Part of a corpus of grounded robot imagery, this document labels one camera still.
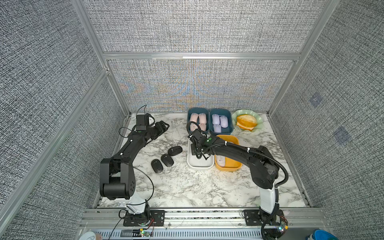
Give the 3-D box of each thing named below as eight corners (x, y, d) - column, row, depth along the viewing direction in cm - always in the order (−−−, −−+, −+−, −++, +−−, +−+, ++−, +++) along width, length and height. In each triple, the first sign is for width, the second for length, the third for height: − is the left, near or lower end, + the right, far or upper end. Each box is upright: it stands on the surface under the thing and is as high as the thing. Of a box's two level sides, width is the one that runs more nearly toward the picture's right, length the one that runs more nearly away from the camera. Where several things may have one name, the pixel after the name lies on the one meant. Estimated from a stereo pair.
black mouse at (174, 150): (169, 156, 97) (168, 154, 95) (166, 150, 100) (166, 148, 98) (183, 152, 100) (182, 149, 97) (180, 146, 102) (180, 144, 100)
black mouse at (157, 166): (156, 175, 90) (156, 173, 88) (149, 164, 94) (148, 162, 92) (164, 169, 92) (164, 168, 90) (157, 159, 96) (157, 157, 94)
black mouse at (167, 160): (160, 159, 96) (159, 157, 94) (166, 154, 98) (166, 152, 96) (169, 168, 92) (168, 166, 90) (175, 162, 95) (175, 160, 93)
